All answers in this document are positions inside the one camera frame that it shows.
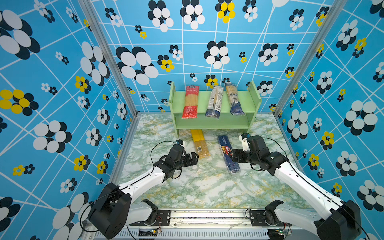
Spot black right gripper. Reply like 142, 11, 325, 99
228, 148, 260, 166

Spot yellow label spaghetti bag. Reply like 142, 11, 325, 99
191, 130, 210, 159

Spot dark blue spaghetti box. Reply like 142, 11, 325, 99
218, 135, 241, 174

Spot clear blue-end spaghetti bag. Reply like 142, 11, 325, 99
225, 82, 245, 116

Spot red spaghetti bag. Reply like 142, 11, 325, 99
182, 86, 200, 119

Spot blue label spaghetti bag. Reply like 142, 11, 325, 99
205, 86, 224, 119

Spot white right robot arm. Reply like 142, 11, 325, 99
229, 133, 364, 240

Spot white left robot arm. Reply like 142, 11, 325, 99
88, 142, 199, 240

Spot green wooden shelf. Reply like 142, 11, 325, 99
169, 82, 262, 137

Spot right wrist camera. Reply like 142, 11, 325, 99
239, 133, 250, 152

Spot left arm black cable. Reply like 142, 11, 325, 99
79, 140, 178, 233

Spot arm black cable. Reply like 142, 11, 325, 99
248, 137, 371, 240
79, 140, 178, 233

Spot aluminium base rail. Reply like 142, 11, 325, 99
113, 209, 319, 240

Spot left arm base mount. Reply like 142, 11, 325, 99
127, 200, 171, 227

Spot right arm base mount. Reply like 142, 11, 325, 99
245, 200, 292, 227

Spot aluminium frame post left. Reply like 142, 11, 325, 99
77, 0, 139, 116

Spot aluminium frame post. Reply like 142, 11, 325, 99
274, 0, 348, 118
77, 0, 139, 116

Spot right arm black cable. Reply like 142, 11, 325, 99
248, 137, 371, 240

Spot aluminium frame post right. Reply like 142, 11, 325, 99
274, 0, 348, 118

